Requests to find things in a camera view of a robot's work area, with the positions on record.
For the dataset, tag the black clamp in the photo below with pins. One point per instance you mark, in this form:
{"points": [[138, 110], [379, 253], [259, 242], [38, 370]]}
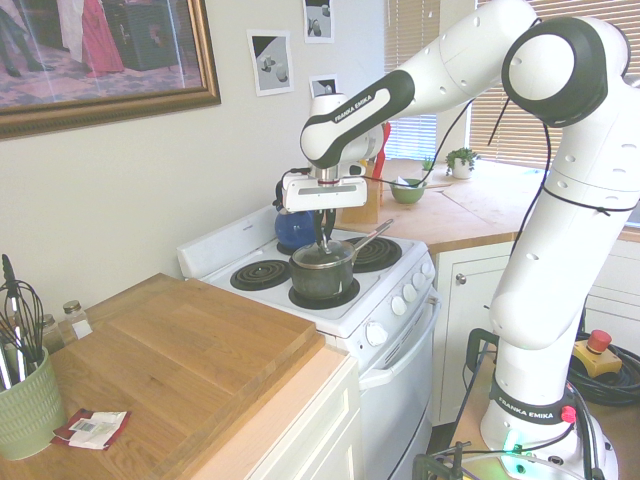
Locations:
{"points": [[432, 462]]}

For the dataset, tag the white electric stove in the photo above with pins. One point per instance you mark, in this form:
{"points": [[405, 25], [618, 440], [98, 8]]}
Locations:
{"points": [[400, 380]]}

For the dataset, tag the round glass pot lid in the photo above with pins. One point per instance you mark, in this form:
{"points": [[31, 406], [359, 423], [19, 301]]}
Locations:
{"points": [[310, 257]]}

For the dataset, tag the red spatula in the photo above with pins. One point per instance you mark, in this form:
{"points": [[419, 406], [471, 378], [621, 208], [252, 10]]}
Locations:
{"points": [[382, 152]]}

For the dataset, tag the white stove knob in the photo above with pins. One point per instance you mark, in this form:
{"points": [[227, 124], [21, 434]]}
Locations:
{"points": [[409, 293], [398, 305], [419, 282], [376, 334], [427, 270]]}

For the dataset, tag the wooden knife block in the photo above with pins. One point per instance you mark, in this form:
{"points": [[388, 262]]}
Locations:
{"points": [[361, 214]]}

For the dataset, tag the leafy plant in white pot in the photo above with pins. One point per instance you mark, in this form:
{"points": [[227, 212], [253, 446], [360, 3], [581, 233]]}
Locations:
{"points": [[461, 162]]}

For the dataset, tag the wide wooden window blind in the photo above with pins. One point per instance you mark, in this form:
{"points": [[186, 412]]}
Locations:
{"points": [[515, 145]]}

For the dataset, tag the small grey paper print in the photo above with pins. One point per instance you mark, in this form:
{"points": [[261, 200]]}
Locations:
{"points": [[318, 20], [322, 86]]}

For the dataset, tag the narrow wooden window blind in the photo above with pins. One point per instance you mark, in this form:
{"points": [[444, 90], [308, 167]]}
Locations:
{"points": [[405, 35]]}

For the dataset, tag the green bowl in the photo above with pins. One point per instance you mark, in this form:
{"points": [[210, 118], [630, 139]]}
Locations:
{"points": [[407, 195]]}

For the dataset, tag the black whisk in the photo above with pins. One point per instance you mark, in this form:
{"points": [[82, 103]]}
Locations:
{"points": [[27, 320]]}

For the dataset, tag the white packet with barcode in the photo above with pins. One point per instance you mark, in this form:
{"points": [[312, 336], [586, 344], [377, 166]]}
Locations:
{"points": [[95, 427]]}

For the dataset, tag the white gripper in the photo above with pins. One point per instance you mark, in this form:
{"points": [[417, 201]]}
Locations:
{"points": [[325, 192]]}

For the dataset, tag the small succulent in white pot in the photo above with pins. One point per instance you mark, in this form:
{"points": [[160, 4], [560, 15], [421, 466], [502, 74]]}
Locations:
{"points": [[428, 170]]}

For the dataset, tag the large grey paper print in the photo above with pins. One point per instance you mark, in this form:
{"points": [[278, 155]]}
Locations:
{"points": [[270, 62]]}

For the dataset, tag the black slim utensil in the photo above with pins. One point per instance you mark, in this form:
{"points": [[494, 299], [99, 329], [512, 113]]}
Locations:
{"points": [[8, 272]]}

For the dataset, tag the gold framed painting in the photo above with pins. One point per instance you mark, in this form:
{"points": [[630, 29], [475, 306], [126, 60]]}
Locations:
{"points": [[100, 50]]}

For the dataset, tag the white cabinet with wooden top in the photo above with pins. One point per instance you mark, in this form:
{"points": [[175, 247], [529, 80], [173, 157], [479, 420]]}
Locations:
{"points": [[310, 435]]}

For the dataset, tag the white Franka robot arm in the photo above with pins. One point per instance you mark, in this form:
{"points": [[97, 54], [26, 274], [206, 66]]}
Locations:
{"points": [[450, 65]]}

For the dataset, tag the red packet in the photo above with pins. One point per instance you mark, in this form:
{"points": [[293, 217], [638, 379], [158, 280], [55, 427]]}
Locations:
{"points": [[117, 430]]}

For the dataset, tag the yellow emergency stop button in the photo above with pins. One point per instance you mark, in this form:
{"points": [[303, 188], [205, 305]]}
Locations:
{"points": [[595, 352]]}

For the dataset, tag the glass shaker with metal cap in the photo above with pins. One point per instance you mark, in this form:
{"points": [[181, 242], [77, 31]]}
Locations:
{"points": [[52, 335], [77, 322]]}

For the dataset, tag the large wooden cutting board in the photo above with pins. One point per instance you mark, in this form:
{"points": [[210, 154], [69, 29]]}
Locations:
{"points": [[165, 380]]}

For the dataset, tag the blue kettle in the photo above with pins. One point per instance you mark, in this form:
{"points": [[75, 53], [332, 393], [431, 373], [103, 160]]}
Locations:
{"points": [[296, 231]]}

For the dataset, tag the green ribbed utensil holder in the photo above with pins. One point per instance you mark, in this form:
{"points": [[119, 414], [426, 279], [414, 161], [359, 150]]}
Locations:
{"points": [[27, 415]]}

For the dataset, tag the white cabinet with metal knob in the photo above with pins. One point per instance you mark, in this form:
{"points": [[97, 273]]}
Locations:
{"points": [[470, 340]]}

